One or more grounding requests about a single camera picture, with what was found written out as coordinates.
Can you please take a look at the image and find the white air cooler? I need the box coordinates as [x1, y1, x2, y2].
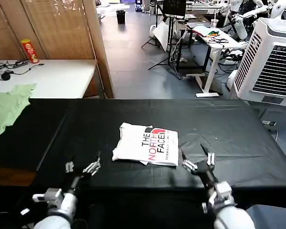
[229, 18, 286, 108]

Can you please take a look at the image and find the colourful cloth pile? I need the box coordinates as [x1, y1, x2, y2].
[193, 25, 220, 38]

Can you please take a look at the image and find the red chips can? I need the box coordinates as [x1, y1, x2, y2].
[20, 39, 40, 64]

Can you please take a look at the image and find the black trash bin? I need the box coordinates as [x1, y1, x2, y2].
[116, 10, 126, 24]

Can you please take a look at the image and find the white printed t-shirt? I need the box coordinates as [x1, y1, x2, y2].
[111, 122, 179, 167]

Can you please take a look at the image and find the white humanoid robot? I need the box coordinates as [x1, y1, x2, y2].
[225, 0, 286, 42]

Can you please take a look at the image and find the wooden folding screen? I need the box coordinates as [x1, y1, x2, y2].
[0, 0, 115, 99]

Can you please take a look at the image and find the light green cloth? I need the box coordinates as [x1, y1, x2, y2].
[0, 83, 38, 145]

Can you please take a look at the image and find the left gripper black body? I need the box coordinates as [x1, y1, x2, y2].
[67, 172, 92, 192]

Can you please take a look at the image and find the white standing desk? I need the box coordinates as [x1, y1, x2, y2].
[185, 23, 250, 98]

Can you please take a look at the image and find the black monitor on tripod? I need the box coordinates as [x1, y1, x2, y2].
[142, 0, 188, 71]

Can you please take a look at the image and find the white leaning board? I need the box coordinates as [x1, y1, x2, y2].
[149, 21, 170, 52]

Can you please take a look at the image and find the black tablecloth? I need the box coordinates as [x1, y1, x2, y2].
[0, 98, 286, 229]

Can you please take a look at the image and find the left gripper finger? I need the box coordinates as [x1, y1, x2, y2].
[82, 151, 102, 177]
[64, 154, 76, 174]

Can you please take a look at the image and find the white side table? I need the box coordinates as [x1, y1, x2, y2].
[0, 59, 99, 99]

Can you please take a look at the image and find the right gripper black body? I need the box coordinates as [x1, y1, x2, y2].
[191, 160, 218, 185]

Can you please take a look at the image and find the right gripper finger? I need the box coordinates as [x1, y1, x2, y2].
[200, 143, 216, 167]
[180, 147, 198, 172]

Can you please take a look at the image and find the black cable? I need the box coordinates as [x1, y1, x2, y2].
[0, 61, 45, 76]

